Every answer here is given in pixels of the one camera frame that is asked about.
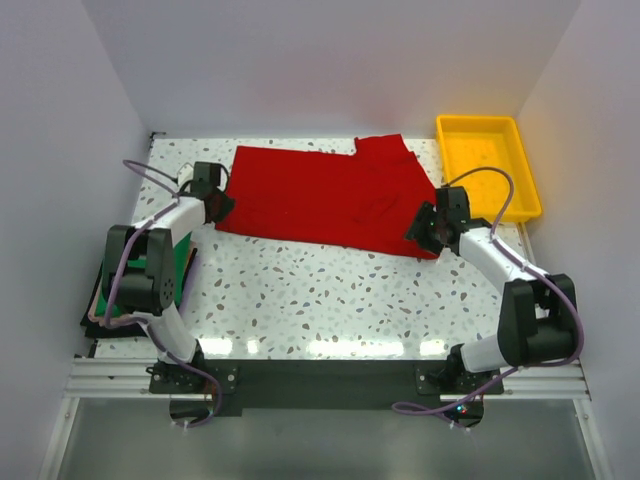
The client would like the red t shirt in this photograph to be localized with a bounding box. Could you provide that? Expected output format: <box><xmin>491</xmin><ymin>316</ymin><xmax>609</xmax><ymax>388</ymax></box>
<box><xmin>216</xmin><ymin>134</ymin><xmax>435</xmax><ymax>260</ymax></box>

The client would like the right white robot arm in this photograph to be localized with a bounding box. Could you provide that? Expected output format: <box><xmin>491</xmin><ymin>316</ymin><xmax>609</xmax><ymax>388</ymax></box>
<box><xmin>406</xmin><ymin>187</ymin><xmax>584</xmax><ymax>393</ymax></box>

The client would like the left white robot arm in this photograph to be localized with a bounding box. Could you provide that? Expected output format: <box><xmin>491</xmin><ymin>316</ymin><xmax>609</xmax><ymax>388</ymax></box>
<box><xmin>100</xmin><ymin>160</ymin><xmax>235</xmax><ymax>392</ymax></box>

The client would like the green folded t shirt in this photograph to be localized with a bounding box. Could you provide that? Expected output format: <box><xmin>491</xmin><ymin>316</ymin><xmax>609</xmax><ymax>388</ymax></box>
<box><xmin>88</xmin><ymin>235</ymin><xmax>197</xmax><ymax>323</ymax></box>

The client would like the yellow plastic bin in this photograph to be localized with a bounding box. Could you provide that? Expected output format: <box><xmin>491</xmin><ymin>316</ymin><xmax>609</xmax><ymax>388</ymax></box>
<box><xmin>436</xmin><ymin>115</ymin><xmax>543</xmax><ymax>223</ymax></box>

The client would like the pink folded t shirt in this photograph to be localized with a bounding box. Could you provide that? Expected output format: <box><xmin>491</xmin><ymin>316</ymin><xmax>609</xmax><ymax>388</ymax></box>
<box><xmin>87</xmin><ymin>244</ymin><xmax>199</xmax><ymax>329</ymax></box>

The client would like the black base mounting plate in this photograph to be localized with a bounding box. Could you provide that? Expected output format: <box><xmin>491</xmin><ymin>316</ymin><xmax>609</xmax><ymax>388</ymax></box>
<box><xmin>146</xmin><ymin>359</ymin><xmax>499</xmax><ymax>418</ymax></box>

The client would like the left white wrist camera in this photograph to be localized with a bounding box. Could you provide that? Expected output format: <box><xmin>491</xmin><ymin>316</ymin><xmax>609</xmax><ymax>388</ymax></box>
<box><xmin>176</xmin><ymin>163</ymin><xmax>194</xmax><ymax>186</ymax></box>

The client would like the aluminium frame rail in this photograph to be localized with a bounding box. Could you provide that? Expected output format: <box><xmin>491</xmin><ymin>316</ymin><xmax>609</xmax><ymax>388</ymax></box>
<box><xmin>38</xmin><ymin>357</ymin><xmax>614</xmax><ymax>479</ymax></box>

